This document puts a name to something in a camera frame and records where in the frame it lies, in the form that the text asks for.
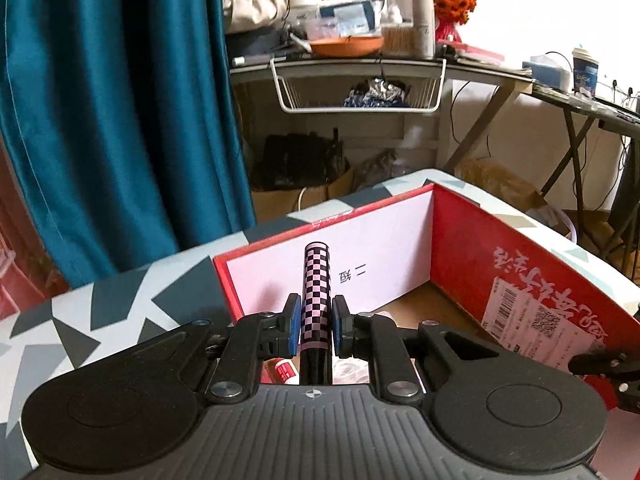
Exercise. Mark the blue white plastic pack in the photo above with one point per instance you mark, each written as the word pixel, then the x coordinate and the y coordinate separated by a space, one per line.
pixel 350 15

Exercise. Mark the desk with black top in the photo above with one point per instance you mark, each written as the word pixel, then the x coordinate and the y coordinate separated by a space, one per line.
pixel 350 62

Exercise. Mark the black folding side table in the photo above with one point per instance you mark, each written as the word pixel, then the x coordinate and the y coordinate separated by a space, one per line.
pixel 575 105

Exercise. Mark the blue white paper cup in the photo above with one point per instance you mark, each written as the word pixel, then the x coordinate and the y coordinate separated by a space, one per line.
pixel 585 74

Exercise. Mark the orange plate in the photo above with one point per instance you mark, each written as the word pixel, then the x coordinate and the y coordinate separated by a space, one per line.
pixel 347 47

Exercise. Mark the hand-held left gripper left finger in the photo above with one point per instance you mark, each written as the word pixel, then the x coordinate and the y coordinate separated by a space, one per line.
pixel 293 324

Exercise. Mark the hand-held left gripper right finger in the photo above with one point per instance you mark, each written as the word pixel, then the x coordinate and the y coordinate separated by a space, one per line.
pixel 338 325

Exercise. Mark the black plastic bag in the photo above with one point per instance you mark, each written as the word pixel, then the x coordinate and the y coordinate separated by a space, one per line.
pixel 300 160

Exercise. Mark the clear plastic box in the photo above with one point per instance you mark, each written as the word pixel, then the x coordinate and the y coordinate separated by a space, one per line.
pixel 350 372

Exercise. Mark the clear box with pink contents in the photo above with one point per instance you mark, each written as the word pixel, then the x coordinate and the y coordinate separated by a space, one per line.
pixel 325 27

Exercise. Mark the crumpled foil packet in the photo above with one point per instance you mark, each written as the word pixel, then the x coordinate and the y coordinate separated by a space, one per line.
pixel 377 94

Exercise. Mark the black white marker pen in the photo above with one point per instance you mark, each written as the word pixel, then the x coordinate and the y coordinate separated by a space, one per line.
pixel 250 60

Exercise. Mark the yellow-brown plastic bag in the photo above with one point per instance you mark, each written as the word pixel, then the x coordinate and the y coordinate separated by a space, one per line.
pixel 500 182

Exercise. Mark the cotton swab jar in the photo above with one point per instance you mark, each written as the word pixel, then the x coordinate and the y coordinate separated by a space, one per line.
pixel 400 41

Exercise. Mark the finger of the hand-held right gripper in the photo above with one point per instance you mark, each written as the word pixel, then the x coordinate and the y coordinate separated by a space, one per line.
pixel 600 362

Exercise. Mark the red cardboard box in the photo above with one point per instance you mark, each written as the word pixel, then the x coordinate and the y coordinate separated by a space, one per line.
pixel 390 240

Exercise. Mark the brown cardboard box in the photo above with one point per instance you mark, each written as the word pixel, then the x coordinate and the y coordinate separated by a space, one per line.
pixel 280 202

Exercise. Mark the pink black checkered tube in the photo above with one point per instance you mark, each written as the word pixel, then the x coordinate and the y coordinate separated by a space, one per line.
pixel 316 285

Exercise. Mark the white spray can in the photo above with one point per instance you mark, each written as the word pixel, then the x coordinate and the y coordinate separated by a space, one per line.
pixel 424 25

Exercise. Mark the blue tissue box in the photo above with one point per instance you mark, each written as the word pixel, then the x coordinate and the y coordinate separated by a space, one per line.
pixel 545 72

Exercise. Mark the teal curtain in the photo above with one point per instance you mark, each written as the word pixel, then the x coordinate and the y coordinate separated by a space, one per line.
pixel 125 110

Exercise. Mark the red vase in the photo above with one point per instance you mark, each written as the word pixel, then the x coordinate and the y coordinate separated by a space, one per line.
pixel 447 31

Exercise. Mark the beige fabric bag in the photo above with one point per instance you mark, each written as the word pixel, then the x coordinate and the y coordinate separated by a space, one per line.
pixel 255 7

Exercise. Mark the white bottle with red label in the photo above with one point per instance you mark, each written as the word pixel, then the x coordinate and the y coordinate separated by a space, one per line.
pixel 285 371

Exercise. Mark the clear cosmetics organizer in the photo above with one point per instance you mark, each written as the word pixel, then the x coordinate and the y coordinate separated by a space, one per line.
pixel 400 5

